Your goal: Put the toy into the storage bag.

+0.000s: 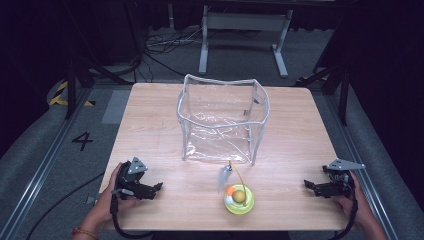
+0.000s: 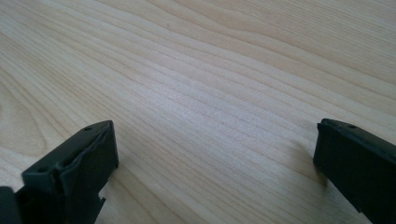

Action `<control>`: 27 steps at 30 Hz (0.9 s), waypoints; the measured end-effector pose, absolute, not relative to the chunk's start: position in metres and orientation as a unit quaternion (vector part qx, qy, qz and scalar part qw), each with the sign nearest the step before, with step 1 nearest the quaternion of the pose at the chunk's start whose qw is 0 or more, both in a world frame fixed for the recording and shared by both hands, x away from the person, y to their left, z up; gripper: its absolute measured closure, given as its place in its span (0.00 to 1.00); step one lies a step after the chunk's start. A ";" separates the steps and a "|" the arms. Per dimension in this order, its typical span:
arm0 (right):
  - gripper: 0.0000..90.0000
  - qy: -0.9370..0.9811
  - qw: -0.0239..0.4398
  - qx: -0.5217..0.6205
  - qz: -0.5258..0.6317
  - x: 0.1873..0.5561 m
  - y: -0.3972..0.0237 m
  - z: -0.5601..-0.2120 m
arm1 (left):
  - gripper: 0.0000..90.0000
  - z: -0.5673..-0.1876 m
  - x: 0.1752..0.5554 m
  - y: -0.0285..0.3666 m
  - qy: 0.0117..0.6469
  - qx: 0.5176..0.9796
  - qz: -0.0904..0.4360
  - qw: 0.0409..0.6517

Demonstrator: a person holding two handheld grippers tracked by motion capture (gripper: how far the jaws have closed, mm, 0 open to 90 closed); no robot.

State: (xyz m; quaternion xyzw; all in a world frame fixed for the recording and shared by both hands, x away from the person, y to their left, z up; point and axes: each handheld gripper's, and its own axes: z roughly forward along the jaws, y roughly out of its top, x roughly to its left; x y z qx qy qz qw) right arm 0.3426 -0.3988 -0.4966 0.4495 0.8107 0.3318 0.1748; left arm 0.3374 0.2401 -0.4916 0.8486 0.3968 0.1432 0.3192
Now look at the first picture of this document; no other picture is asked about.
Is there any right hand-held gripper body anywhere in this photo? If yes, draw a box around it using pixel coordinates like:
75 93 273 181
317 158 366 199

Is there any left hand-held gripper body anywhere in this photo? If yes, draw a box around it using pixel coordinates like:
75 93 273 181
114 156 153 201

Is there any green cat toy with feather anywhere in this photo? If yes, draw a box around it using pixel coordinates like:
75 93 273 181
217 160 256 216

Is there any clear plastic storage bag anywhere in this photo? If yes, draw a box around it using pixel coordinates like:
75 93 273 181
176 73 271 166

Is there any person's left hand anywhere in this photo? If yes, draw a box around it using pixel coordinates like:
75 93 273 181
98 162 143 219

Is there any person's right hand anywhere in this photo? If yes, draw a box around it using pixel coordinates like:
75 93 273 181
333 170 372 228

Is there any black metal stand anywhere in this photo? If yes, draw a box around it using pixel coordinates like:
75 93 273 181
295 61 352 127
64 55 135 121

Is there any yellow black hazard tape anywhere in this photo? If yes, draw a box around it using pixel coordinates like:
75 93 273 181
48 80 97 108

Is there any right hand-held gripper cable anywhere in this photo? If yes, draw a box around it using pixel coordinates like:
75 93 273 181
331 194 360 240

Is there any hand-held gripper cable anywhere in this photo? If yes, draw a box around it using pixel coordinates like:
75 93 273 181
109 188 155 240
331 194 360 240

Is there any left hand-held gripper cable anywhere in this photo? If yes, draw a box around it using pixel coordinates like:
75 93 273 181
109 188 155 240

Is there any beaded bracelet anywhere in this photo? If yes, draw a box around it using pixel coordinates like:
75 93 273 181
71 227 101 240

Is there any black floor cable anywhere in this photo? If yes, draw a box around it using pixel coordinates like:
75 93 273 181
25 171 106 240

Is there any bundle of floor cables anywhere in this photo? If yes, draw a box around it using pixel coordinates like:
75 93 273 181
134 25 205 84

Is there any white metal table frame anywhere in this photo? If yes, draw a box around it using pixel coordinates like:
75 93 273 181
198 4 295 79

